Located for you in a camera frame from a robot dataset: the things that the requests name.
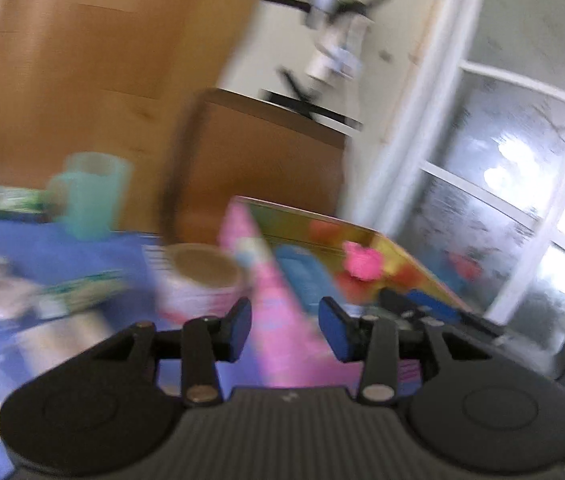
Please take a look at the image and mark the white window frame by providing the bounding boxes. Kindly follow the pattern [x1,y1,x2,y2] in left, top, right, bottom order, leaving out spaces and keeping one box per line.
[342,0,565,322]

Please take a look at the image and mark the green toothpaste box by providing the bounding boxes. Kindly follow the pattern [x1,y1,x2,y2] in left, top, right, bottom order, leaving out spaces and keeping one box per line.
[0,182,51,224]

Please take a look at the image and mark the black tape strips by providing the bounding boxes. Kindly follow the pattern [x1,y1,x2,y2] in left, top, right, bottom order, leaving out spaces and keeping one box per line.
[256,0,398,132]

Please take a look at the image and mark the green plastic cup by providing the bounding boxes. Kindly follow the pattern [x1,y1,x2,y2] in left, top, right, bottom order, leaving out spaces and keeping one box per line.
[45,152,133,241]

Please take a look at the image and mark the wooden board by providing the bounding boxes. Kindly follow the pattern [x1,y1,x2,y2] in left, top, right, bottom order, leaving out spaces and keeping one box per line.
[0,0,274,235]

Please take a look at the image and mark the white power adapter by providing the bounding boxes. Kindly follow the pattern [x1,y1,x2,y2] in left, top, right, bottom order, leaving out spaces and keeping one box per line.
[305,0,369,84]

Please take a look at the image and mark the blue printed tablecloth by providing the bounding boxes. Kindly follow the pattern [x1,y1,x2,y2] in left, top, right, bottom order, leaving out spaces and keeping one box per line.
[0,216,273,480]

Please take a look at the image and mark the green white packet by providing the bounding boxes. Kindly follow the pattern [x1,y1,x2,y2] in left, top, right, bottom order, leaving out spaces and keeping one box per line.
[36,269,129,319]

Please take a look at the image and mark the blue soft pouch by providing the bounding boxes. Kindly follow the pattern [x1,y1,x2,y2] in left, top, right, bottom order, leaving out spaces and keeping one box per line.
[275,244,344,312]

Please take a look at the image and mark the brown chair backrest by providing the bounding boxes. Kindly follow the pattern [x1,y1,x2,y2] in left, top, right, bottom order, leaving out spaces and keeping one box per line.
[160,87,348,252]

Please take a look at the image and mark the pink biscuit tin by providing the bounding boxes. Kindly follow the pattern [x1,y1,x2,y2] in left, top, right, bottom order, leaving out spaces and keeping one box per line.
[217,195,473,391]

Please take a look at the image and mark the red white food can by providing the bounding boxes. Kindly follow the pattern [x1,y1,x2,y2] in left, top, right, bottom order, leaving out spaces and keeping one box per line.
[155,242,254,325]

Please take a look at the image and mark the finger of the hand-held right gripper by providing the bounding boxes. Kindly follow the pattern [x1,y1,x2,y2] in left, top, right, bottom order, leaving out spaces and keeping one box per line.
[379,287,510,343]

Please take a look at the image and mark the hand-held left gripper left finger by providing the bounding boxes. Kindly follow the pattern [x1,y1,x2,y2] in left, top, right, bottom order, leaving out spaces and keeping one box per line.
[90,296,254,407]

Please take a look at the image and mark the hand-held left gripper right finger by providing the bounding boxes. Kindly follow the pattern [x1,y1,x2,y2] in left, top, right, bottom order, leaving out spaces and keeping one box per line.
[318,296,493,407]

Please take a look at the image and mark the pink soft toy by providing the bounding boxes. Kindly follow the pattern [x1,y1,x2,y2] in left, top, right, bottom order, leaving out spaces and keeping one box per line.
[339,241,386,282]

